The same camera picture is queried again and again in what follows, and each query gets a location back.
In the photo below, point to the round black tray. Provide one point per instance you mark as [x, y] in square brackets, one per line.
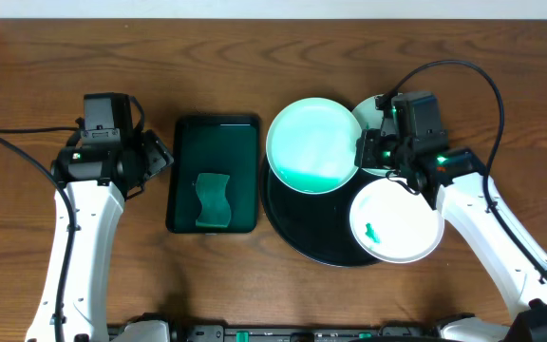
[316, 226]

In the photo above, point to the green sponge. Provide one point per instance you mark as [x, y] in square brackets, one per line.
[215, 209]

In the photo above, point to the white plate with green stain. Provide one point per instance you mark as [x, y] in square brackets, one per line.
[393, 224]

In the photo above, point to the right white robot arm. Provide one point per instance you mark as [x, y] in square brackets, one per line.
[456, 184]

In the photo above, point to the light green plate top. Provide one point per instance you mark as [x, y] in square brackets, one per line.
[369, 116]

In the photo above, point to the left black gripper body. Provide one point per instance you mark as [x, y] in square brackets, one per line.
[158, 152]

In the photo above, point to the rectangular dark green tray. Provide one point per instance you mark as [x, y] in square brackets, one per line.
[226, 145]

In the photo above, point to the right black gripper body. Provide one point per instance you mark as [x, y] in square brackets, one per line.
[380, 152]

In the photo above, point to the light green plate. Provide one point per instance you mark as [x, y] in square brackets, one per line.
[311, 146]
[369, 116]

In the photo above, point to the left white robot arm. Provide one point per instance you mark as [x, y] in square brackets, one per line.
[95, 180]

